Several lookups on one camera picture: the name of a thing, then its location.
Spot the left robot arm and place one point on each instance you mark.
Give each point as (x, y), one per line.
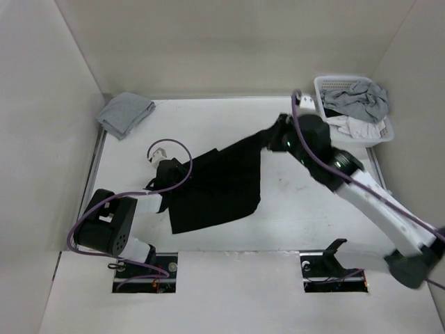
(105, 226)

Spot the black tank top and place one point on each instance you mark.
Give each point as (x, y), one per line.
(224, 186)

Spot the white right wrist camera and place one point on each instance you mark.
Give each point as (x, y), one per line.
(306, 102)

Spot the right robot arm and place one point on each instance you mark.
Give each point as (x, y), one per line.
(417, 246)

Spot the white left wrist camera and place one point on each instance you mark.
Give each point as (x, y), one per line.
(157, 157)

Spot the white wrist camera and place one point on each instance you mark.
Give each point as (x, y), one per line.
(157, 157)
(306, 102)

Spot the crumpled white tank top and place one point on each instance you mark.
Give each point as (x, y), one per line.
(355, 128)

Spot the crumpled grey tank top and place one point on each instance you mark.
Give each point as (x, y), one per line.
(364, 100)

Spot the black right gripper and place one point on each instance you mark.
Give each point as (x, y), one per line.
(284, 122)

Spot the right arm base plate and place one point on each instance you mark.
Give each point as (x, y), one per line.
(323, 274)

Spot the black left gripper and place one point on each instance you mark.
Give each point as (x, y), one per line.
(181, 171)

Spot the folded grey tank top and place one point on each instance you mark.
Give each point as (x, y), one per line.
(123, 113)

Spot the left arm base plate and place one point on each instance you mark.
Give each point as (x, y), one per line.
(160, 278)

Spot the white plastic laundry basket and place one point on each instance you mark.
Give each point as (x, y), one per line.
(332, 82)

